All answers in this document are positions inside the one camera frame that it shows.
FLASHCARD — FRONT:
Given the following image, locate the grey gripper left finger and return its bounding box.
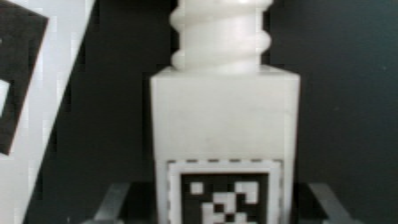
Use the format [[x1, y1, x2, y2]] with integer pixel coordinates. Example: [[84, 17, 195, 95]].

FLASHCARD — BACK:
[[79, 182, 156, 224]]

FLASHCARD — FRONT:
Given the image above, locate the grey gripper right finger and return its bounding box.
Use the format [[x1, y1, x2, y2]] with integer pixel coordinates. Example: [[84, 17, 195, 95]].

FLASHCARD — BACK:
[[294, 183, 363, 224]]

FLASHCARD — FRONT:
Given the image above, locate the white base tag plate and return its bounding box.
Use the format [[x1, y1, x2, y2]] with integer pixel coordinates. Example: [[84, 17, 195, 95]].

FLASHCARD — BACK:
[[0, 0, 95, 224]]

